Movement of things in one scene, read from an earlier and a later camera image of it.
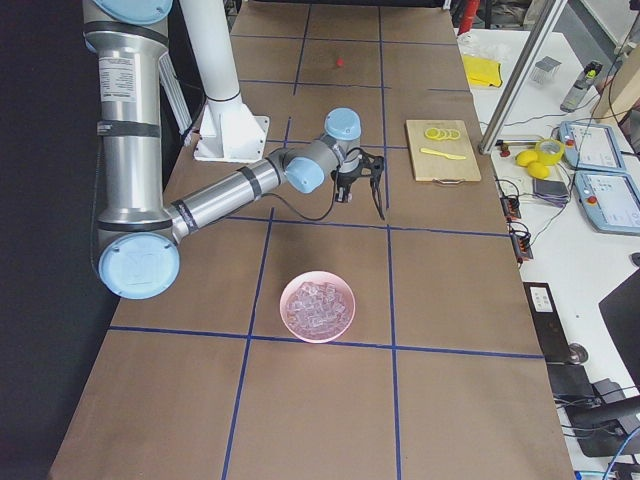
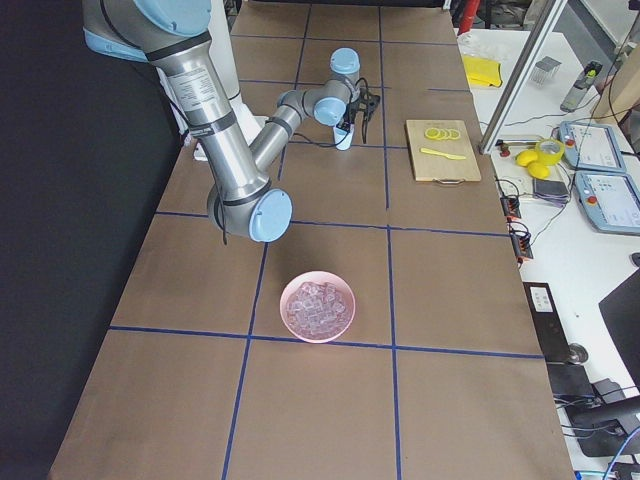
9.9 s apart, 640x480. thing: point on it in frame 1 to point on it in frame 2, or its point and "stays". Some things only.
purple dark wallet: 554,192 stays
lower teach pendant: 611,201 stays
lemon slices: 442,134 stays
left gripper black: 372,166 to 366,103
